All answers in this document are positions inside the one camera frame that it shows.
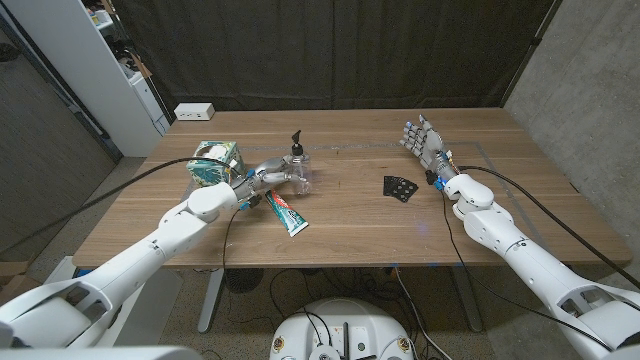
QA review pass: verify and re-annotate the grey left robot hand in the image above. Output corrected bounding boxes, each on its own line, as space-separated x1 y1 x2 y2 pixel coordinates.
232 156 305 203

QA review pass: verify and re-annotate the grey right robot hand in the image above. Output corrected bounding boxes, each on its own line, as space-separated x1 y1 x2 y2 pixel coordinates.
399 114 459 183

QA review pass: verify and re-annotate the clear pump dispenser bottle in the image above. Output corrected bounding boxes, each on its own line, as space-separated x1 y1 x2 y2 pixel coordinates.
287 129 314 196

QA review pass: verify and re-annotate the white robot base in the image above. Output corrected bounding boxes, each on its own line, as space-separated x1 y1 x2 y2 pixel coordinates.
269 298 415 360

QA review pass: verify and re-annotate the green red toothpaste tube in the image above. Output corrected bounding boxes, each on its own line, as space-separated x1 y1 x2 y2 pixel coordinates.
263 188 310 238

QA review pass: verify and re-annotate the teal floral tissue box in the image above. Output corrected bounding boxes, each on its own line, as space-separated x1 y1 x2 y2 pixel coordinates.
186 140 247 189

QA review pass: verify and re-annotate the white power strip box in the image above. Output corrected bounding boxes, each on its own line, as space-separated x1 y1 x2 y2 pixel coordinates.
173 102 216 122

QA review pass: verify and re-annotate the brown cardboard box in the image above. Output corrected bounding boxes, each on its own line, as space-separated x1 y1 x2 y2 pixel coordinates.
0 259 44 306

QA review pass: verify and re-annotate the black round floor fan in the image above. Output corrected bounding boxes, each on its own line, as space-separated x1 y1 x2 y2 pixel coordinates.
223 268 265 295

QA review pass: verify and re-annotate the black backdrop curtain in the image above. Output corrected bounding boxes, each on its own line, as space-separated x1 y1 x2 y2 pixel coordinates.
112 0 556 112

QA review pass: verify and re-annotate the black backdrop stand pole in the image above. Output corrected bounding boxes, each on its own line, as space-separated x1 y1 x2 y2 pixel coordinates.
498 0 565 109

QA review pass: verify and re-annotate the grey table leg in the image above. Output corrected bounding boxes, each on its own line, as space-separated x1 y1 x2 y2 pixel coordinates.
197 268 226 335
449 266 485 334

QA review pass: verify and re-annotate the white storage cabinet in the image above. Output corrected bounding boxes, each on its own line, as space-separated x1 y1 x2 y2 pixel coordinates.
2 0 171 159

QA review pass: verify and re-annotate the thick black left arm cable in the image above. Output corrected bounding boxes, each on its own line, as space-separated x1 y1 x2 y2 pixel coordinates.
0 156 247 259

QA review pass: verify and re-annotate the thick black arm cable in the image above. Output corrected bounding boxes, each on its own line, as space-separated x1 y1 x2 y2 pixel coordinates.
0 156 247 259
457 164 640 291

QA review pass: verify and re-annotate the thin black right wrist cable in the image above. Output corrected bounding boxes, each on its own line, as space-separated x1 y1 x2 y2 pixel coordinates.
439 189 614 352

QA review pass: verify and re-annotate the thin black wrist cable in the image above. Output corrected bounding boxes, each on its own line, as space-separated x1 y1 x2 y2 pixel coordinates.
439 189 614 352
221 202 251 274

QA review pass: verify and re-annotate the thin black left wrist cable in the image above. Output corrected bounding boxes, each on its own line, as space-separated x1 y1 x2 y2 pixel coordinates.
221 202 251 274

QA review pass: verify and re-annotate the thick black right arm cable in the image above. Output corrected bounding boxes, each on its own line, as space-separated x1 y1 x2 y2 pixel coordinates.
457 164 640 291

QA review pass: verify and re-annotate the grey floor cable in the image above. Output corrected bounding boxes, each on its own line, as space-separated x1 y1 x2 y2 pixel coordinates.
393 267 454 360

